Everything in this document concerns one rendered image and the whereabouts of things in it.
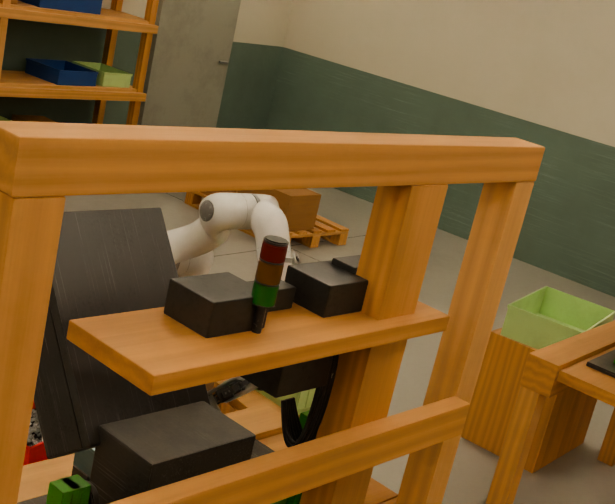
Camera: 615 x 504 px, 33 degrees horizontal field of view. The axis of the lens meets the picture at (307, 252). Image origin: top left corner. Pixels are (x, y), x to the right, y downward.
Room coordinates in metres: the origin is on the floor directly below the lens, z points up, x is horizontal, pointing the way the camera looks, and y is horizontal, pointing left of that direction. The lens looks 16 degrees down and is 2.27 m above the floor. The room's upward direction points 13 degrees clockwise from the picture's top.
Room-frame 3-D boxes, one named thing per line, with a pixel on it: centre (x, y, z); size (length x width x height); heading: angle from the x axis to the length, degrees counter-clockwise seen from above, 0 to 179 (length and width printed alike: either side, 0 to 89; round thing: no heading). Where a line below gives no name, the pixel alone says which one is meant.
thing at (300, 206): (8.52, 0.41, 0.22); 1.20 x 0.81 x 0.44; 50
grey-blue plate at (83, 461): (2.22, 0.40, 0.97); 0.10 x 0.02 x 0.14; 51
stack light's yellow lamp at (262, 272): (1.91, 0.06, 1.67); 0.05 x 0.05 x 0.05
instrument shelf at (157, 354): (2.03, 0.02, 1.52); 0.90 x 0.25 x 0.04; 141
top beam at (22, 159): (2.00, -0.01, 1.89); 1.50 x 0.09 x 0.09; 141
